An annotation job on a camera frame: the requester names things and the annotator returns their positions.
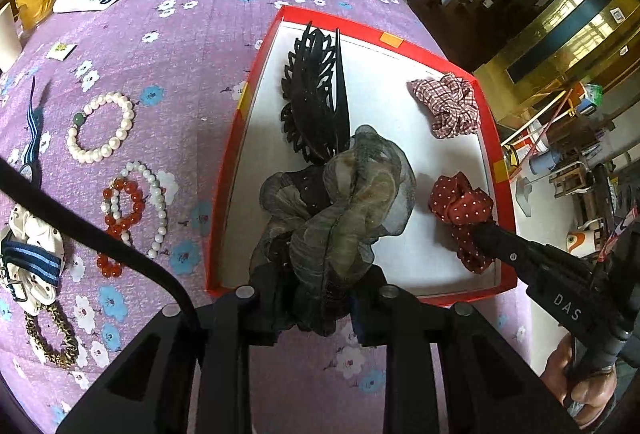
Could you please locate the red plaid scrunchie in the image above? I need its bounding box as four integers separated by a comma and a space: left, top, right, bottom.
409, 72, 482, 140

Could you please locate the black hair claw clip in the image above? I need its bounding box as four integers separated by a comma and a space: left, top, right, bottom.
278, 20, 352, 165

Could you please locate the white printed scrunchie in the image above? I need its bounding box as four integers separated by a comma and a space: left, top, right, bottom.
0, 206, 65, 317

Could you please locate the pearl bracelet with green bead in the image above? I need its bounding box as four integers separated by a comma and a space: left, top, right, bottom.
66, 92, 136, 164

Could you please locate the purple floral tablecloth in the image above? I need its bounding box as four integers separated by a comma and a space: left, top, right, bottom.
0, 0, 537, 434

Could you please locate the white mop handle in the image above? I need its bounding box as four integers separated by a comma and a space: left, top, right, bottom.
501, 92, 559, 148

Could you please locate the small white pearl bracelet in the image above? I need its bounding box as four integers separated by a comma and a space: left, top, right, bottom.
102, 161, 170, 259

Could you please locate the small wooden stool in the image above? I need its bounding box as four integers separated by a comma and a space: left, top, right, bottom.
549, 158, 594, 198

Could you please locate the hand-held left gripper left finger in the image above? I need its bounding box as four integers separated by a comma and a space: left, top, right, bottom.
57, 263, 297, 434

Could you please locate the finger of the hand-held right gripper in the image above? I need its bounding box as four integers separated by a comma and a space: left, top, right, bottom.
472, 221, 540, 282

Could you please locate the gold cabinet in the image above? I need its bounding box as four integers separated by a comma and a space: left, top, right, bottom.
474, 0, 640, 90

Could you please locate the grey bottle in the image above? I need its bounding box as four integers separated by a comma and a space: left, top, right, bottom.
529, 148, 572, 175

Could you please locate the small yellow packet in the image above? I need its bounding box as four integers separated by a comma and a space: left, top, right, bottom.
45, 42, 78, 61

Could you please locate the white cardboard box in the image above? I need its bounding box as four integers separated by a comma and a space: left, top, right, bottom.
0, 4, 24, 72

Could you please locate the red tray with white base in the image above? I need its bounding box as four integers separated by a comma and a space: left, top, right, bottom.
204, 4, 519, 307

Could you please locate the red polka dot scrunchie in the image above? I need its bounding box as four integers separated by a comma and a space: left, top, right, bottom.
428, 172, 496, 275

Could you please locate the person's right hand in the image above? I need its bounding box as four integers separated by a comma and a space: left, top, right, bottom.
542, 333, 625, 433

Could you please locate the black cable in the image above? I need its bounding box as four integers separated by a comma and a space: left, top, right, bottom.
0, 157, 199, 331

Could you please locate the white card with blue label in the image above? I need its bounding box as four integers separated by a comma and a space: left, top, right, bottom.
52, 0, 130, 15

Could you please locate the leopard print hair tie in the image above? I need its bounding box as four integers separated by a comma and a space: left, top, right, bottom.
24, 301, 81, 370

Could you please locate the red bead bracelet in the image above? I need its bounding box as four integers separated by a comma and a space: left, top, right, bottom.
95, 178, 146, 279

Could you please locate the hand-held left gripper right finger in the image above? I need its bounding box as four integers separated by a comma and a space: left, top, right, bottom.
349, 265, 582, 434

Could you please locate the blue striped strap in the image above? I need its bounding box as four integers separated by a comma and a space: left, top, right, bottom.
0, 239, 64, 303

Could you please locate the grey organza scrunchie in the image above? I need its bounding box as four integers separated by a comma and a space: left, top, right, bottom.
248, 124, 418, 338

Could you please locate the white and orange mug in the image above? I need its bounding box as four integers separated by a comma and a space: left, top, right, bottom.
564, 228, 607, 258

